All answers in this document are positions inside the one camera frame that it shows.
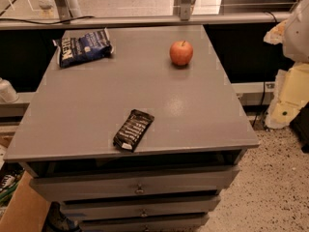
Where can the middle drawer knob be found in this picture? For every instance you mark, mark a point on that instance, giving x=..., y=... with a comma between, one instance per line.
x=144, y=214

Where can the blue chip bag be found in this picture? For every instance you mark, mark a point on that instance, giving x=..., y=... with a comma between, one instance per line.
x=88, y=48

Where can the white cylinder at left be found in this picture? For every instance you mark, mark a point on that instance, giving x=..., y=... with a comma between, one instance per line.
x=7, y=91

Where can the top drawer knob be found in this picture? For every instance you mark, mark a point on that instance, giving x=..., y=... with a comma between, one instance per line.
x=139, y=190

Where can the drawer knob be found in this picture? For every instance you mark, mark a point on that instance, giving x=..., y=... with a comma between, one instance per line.
x=139, y=190
x=144, y=214

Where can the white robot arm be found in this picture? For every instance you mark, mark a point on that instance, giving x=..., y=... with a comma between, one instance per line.
x=293, y=34

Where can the grey metal rail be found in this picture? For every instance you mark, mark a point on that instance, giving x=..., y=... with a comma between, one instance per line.
x=140, y=21

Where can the grey drawer cabinet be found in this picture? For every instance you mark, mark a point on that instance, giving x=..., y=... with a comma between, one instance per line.
x=143, y=141

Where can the cardboard box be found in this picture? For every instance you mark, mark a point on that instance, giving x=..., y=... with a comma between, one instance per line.
x=27, y=210

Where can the black rxbar chocolate bar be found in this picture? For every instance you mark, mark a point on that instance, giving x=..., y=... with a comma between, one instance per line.
x=132, y=131

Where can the red apple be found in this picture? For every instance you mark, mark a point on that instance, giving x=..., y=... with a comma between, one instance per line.
x=181, y=53

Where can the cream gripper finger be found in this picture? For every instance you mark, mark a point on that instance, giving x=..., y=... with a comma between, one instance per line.
x=276, y=34

